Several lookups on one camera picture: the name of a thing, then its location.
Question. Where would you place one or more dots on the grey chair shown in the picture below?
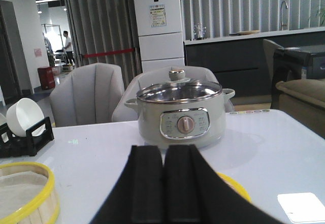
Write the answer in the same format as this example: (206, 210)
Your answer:
(124, 113)
(88, 95)

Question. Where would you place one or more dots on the left grey chair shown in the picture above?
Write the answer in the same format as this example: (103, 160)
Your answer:
(88, 95)

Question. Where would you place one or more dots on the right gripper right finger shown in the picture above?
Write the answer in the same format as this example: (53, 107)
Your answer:
(196, 194)

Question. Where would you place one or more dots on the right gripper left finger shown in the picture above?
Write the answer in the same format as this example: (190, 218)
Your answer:
(137, 196)

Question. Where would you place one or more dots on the steamer cloth liner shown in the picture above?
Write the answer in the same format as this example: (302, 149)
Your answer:
(18, 189)

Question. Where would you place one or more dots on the red barrier tape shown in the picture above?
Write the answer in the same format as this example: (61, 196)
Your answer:
(109, 53)

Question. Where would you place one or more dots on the brown sofa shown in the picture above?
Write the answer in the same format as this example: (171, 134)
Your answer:
(303, 99)

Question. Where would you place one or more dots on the person in white shirt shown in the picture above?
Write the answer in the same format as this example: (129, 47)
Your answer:
(68, 48)

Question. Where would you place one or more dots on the black dish rack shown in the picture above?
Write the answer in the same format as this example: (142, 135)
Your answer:
(37, 136)

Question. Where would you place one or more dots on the steel faucet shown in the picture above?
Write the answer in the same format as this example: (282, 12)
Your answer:
(282, 18)

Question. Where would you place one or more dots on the woven bamboo steamer lid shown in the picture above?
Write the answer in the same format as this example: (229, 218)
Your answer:
(236, 186)

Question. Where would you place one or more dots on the centre bamboo steamer drawer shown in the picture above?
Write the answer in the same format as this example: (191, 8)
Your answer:
(45, 206)

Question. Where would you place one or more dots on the grey electric cooking pot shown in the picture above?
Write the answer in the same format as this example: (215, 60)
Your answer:
(201, 123)

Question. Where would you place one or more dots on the glass pot lid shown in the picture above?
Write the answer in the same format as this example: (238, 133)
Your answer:
(179, 89)

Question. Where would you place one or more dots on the right grey chair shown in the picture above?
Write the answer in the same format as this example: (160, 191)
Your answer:
(124, 113)

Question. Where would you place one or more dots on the red bin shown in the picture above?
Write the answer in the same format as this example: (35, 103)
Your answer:
(46, 77)

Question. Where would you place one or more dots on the dark kitchen counter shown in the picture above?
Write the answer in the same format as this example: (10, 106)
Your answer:
(239, 62)

